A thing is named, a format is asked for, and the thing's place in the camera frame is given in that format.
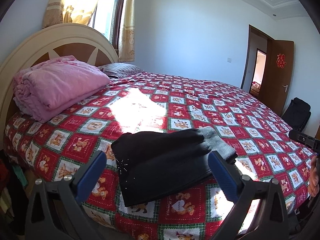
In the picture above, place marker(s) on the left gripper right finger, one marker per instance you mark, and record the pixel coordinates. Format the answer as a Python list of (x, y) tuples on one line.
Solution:
[(270, 220)]

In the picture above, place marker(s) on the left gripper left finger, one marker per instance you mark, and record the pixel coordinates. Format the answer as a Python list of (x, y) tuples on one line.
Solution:
[(55, 208)]

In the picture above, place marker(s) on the black pants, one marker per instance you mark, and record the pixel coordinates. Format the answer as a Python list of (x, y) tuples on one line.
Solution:
[(153, 165)]

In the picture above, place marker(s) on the right hand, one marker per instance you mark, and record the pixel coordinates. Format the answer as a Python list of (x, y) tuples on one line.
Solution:
[(313, 187)]

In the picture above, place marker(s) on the clothes pile beside bed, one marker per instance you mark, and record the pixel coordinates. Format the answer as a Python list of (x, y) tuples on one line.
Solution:
[(19, 200)]

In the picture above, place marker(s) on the brown wooden door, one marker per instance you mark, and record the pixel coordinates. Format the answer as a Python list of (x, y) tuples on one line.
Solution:
[(276, 81)]

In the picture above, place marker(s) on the red patchwork bedspread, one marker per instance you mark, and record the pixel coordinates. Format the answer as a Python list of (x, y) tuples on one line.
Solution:
[(162, 103)]

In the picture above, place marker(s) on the red double happiness sticker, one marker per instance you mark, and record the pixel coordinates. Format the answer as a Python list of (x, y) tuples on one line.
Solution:
[(281, 61)]

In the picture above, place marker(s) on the folded pink blanket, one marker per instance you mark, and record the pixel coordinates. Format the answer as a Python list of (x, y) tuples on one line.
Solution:
[(48, 88)]

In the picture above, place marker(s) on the striped grey pillow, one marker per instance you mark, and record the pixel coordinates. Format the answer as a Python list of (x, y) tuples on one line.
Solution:
[(119, 70)]

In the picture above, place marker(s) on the cream wooden headboard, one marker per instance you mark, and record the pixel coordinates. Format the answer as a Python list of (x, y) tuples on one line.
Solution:
[(81, 41)]

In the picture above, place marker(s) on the right yellow curtain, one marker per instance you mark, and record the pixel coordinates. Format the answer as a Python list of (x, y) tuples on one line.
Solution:
[(126, 39)]

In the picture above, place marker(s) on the yellow curtain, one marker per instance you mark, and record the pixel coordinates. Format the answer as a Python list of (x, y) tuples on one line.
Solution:
[(126, 39), (68, 11)]

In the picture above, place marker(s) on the left yellow curtain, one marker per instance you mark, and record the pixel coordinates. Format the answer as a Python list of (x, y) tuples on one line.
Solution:
[(68, 11)]

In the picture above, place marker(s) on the window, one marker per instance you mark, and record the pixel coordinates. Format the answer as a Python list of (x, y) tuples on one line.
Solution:
[(106, 19)]

